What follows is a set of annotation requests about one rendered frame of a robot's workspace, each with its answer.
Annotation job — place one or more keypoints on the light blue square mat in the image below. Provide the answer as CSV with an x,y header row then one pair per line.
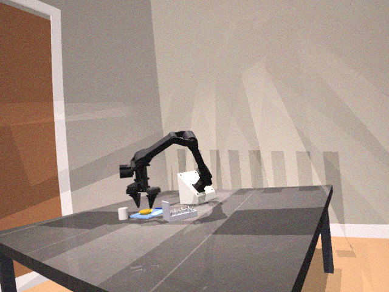
x,y
154,213

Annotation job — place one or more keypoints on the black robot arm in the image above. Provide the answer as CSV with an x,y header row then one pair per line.
x,y
143,157

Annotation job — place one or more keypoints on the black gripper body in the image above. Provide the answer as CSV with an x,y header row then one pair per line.
x,y
148,189

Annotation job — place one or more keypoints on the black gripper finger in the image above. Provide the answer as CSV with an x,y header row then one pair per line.
x,y
151,199
136,198

